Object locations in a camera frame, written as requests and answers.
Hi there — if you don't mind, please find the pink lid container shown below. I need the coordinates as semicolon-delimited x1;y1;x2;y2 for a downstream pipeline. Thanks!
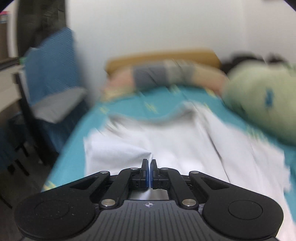
0;11;10;24

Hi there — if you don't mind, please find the teal patterned bed sheet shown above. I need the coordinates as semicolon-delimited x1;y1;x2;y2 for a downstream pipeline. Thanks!
41;85;296;209

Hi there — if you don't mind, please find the white desk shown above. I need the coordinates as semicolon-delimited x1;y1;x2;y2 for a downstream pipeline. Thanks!
1;57;22;112

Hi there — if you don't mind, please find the blue covered chair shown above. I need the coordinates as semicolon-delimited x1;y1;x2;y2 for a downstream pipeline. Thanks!
13;27;88;164

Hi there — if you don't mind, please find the black clothing pile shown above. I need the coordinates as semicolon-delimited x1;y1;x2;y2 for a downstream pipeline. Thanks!
220;53;288;74

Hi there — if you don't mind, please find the grey seat cushion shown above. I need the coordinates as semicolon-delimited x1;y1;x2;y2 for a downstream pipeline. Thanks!
32;87;86;123

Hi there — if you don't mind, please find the white t-shirt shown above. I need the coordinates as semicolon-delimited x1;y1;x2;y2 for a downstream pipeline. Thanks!
84;102;295;240

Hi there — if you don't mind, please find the striped pillow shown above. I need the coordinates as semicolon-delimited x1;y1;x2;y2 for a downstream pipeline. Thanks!
101;59;229;101

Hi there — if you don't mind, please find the green fleece blanket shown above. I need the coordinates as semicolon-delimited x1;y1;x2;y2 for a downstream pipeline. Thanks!
222;61;295;145

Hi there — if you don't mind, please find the tan headboard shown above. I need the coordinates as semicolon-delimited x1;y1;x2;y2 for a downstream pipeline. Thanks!
105;48;221;75

